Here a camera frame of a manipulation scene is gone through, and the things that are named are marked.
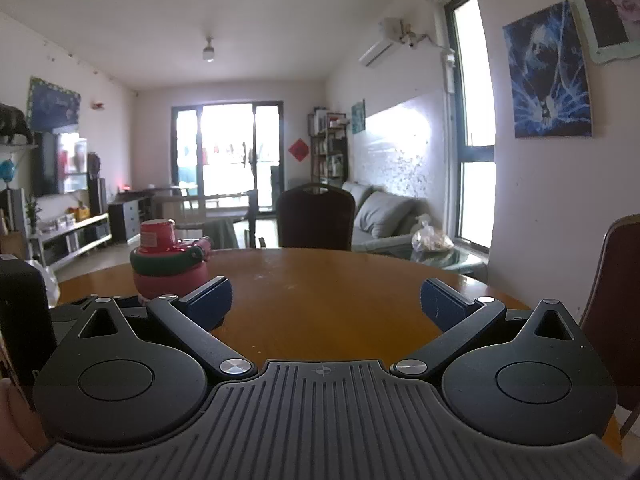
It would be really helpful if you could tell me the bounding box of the person's left hand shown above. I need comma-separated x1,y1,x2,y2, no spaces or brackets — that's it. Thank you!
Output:
0,378,49,469

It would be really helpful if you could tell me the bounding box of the white plastic bag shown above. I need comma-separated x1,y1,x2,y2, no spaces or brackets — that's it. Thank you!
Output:
27,260,61,309

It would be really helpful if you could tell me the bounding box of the glass side table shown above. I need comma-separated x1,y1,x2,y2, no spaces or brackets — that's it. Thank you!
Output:
376,245,488,283

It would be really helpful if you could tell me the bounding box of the plastic bag with food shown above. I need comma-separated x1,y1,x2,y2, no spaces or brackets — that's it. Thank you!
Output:
411,214,454,254

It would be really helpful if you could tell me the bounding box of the white tv bench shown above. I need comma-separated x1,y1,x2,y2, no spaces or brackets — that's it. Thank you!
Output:
29,214,112,271

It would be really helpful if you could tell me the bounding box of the wooden armchair with cloth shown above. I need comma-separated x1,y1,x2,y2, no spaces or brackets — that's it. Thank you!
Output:
152,190,258,249

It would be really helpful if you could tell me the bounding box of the grey sofa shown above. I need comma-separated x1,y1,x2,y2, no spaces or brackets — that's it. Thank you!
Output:
342,181,436,260

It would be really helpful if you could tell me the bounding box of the dark drawer cabinet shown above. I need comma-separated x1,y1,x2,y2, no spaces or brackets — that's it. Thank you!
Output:
108,190,154,243

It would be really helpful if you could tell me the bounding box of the brown chair at right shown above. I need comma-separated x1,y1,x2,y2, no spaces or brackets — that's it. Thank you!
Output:
579,214,639,437

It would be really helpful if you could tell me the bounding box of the blue globe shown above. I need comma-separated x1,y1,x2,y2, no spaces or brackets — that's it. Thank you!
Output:
0,158,16,188

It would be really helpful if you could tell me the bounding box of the dark chair behind table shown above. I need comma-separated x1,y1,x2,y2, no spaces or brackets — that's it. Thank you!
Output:
276,183,356,252

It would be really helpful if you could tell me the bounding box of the television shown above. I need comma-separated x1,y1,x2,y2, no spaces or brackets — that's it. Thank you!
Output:
30,132,88,197

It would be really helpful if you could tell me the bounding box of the black animal figurine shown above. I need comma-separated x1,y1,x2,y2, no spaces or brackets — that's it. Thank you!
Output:
0,103,34,145

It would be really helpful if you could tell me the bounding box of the bookshelf with books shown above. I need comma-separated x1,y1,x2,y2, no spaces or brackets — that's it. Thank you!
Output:
308,107,349,188

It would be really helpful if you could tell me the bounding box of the blue anime poster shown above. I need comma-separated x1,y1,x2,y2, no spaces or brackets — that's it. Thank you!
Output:
503,0,592,139

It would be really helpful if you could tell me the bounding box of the ceiling lamp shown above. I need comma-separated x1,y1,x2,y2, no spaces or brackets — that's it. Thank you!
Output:
203,37,215,63

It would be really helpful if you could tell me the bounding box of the white air conditioner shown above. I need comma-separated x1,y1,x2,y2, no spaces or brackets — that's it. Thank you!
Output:
359,18,407,68

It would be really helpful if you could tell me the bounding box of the framed wedding photo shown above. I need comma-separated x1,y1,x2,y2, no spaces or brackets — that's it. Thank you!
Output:
573,0,640,64

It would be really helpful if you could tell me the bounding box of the red diamond wall decoration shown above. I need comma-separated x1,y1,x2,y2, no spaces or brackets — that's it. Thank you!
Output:
288,139,310,162

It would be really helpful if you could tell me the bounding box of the dark blue wall poster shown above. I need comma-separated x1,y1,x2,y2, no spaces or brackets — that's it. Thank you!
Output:
26,76,81,133

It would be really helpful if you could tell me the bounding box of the small teal wall picture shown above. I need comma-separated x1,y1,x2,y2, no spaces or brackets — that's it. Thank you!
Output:
350,99,366,134

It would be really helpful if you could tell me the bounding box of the security camera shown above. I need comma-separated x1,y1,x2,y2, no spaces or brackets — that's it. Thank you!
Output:
400,30,426,50

